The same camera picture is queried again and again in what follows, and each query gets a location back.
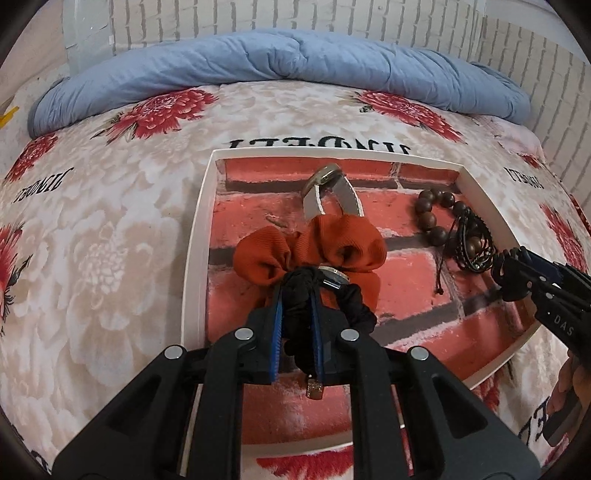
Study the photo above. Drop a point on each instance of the orange scrunchie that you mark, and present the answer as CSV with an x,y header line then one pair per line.
x,y
332,244

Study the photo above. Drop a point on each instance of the white tray with brick lining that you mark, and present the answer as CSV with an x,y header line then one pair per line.
x,y
415,295

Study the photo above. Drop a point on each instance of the blue rolled duvet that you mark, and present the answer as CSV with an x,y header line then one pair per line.
x,y
277,60

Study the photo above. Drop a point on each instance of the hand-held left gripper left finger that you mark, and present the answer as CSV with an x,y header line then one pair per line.
x,y
276,332

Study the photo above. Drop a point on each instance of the red floral printed blanket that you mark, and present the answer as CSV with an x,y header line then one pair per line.
x,y
115,230

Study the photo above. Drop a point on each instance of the pink pillow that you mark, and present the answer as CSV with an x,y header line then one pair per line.
x,y
517,134

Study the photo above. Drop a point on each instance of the person's right hand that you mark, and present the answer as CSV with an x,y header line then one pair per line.
x,y
563,383

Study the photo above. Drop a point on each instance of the black scrunchie with charm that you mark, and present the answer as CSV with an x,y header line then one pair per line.
x,y
300,300

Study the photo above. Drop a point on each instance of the clear plastic sheet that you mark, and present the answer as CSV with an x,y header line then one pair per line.
x,y
87,32

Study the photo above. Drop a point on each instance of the yellow cloth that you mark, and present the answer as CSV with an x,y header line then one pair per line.
x,y
8,116

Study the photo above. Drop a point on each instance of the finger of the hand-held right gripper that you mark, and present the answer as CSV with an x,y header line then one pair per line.
x,y
512,279
542,270

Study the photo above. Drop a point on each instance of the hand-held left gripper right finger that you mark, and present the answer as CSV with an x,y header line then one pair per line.
x,y
316,332

